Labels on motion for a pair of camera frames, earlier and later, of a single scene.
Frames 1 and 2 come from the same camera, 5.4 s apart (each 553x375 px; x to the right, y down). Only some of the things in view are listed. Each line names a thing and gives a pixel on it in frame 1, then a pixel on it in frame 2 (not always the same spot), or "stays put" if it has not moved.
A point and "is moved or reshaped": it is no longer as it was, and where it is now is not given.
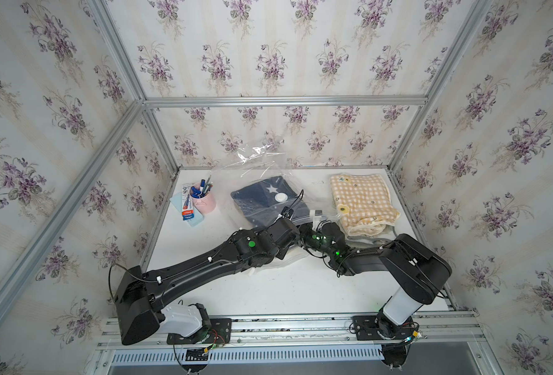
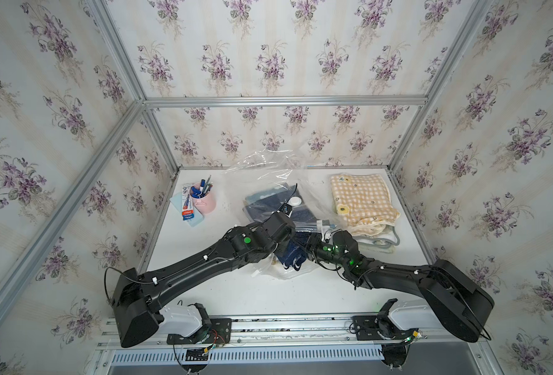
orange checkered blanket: (364, 204) stays put
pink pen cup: (205, 205) stays put
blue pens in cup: (205, 186) stays put
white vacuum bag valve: (280, 197) → (294, 201)
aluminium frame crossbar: (286, 101) stays put
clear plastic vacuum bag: (258, 191) is moved or reshaped
